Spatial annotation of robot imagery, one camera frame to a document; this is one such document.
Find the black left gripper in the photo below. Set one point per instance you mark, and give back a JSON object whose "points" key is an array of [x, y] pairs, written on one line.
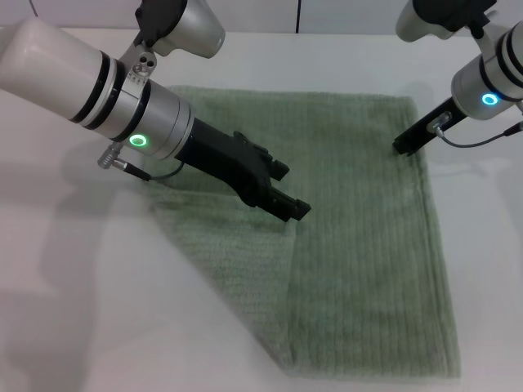
{"points": [[229, 159]]}

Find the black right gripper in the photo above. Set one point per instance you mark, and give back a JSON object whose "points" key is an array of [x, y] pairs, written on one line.
{"points": [[421, 130]]}

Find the green ribbed towel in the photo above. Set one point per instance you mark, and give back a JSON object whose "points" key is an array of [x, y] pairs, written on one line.
{"points": [[347, 224]]}

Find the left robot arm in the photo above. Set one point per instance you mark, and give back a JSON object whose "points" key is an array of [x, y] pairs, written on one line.
{"points": [[61, 77]]}

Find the right wrist camera housing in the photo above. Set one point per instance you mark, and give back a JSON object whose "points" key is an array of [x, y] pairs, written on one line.
{"points": [[437, 16]]}

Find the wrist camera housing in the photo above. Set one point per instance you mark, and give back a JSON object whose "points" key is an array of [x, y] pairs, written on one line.
{"points": [[437, 16], [192, 24]]}

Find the left wrist camera housing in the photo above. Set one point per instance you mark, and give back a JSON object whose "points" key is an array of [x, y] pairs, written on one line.
{"points": [[192, 24]]}

